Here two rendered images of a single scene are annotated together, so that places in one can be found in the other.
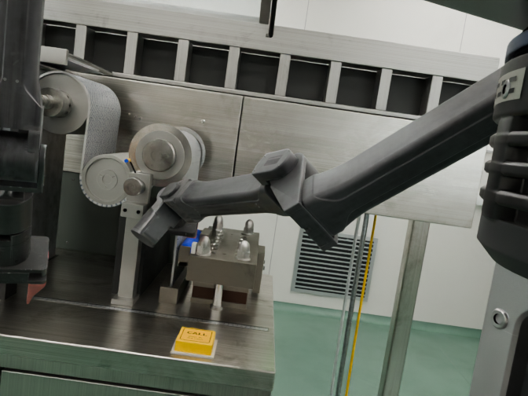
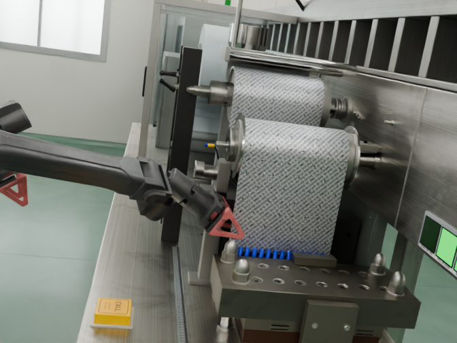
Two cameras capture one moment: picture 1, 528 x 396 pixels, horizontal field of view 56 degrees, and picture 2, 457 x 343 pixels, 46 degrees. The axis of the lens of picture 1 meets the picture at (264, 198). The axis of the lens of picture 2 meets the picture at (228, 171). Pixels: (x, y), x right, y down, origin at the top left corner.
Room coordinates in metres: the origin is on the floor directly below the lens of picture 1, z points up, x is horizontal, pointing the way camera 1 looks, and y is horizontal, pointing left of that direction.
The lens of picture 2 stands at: (0.96, -0.91, 1.47)
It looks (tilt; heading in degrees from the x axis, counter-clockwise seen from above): 14 degrees down; 81
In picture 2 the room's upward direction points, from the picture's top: 8 degrees clockwise
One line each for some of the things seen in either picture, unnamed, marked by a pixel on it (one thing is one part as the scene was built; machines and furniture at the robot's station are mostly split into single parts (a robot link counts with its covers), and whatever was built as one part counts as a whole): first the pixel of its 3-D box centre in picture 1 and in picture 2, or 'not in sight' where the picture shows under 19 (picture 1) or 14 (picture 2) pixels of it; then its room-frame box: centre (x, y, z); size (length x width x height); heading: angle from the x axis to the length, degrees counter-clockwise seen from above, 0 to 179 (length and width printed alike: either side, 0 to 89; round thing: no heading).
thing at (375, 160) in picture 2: not in sight; (362, 159); (1.45, 0.26, 1.25); 0.07 x 0.04 x 0.04; 0
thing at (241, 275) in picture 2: (243, 249); (241, 270); (1.16, 0.03, 1.05); 0.04 x 0.04 x 0.04
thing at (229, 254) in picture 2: (204, 245); (230, 250); (1.15, 0.13, 1.05); 0.04 x 0.04 x 0.04
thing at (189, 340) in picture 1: (196, 341); (113, 311); (0.92, 0.09, 0.91); 0.07 x 0.07 x 0.02; 0
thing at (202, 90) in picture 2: (42, 100); (198, 90); (1.07, 0.50, 1.34); 0.06 x 0.03 x 0.03; 0
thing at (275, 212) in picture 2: (187, 209); (285, 217); (1.27, 0.20, 1.11); 0.23 x 0.01 x 0.18; 0
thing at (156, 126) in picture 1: (159, 155); (237, 145); (1.15, 0.26, 1.25); 0.15 x 0.01 x 0.15; 90
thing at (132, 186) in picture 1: (133, 186); (198, 169); (1.08, 0.29, 1.18); 0.04 x 0.02 x 0.04; 90
